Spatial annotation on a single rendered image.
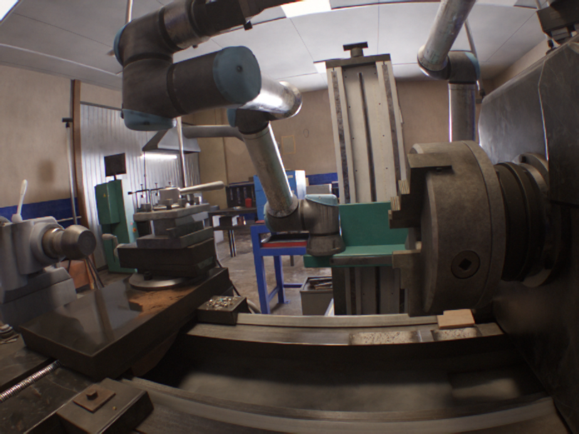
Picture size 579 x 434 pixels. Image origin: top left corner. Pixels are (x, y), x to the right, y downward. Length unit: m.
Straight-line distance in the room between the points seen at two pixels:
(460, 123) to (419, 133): 6.40
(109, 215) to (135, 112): 4.40
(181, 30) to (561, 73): 0.51
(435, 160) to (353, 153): 1.21
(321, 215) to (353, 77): 0.74
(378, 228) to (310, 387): 0.97
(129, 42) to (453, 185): 0.53
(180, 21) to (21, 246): 0.70
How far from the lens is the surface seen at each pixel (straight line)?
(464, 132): 1.30
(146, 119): 0.50
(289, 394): 0.70
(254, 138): 1.07
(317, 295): 2.52
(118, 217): 4.97
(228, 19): 0.46
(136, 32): 0.56
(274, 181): 1.21
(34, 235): 0.92
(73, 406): 0.56
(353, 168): 1.56
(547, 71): 0.39
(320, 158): 7.61
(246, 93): 0.45
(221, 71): 0.44
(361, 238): 1.51
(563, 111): 0.37
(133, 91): 0.52
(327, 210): 1.37
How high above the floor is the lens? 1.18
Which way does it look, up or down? 7 degrees down
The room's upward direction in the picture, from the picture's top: 6 degrees counter-clockwise
